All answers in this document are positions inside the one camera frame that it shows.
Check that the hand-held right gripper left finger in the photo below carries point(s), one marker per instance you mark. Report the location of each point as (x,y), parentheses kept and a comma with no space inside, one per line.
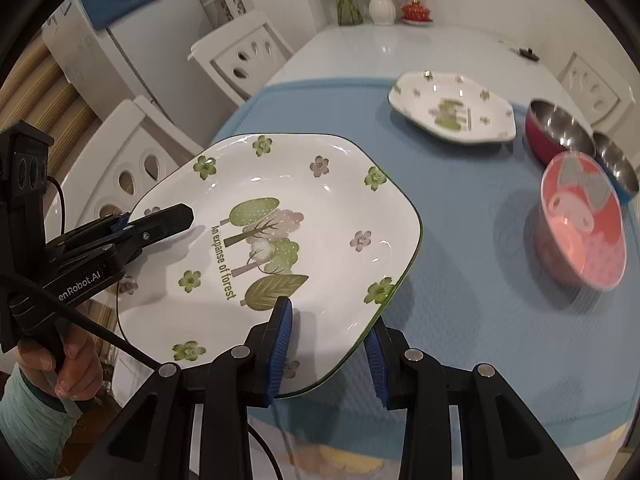
(280,350)

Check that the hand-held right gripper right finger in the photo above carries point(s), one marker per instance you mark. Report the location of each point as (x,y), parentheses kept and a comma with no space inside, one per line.
(375,360)

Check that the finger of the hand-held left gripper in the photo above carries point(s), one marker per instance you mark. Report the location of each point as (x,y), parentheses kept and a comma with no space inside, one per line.
(102,227)
(165,222)

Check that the white floral plate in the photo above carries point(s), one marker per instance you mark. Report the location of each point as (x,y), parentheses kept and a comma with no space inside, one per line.
(325,200)
(450,110)

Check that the pink cartoon bowl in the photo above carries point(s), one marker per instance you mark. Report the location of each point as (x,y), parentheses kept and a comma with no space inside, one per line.
(580,240)

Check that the red steel bowl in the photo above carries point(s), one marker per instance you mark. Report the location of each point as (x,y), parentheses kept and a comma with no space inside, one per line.
(537,132)

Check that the blue steel bowl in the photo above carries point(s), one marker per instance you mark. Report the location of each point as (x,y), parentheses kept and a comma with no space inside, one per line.
(617,160)

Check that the person's left forearm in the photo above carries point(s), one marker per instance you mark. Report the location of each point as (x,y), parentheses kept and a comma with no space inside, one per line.
(30,425)

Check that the person's left hand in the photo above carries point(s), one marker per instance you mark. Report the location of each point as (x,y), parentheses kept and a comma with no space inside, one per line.
(75,360)

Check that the white carved chair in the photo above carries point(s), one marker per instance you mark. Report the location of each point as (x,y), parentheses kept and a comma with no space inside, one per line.
(235,60)
(590,85)
(125,150)

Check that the beige striped curtain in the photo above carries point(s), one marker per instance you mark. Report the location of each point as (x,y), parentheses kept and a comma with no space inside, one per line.
(40,95)

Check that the blue table mat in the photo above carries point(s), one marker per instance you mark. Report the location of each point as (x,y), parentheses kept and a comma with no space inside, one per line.
(450,210)

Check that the white refrigerator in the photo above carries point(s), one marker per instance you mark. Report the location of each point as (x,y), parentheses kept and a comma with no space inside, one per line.
(150,45)

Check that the red ornament on dish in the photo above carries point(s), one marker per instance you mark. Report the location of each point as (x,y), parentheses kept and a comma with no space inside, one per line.
(416,11)

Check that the small black knob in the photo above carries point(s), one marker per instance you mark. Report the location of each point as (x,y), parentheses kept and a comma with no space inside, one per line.
(527,53)

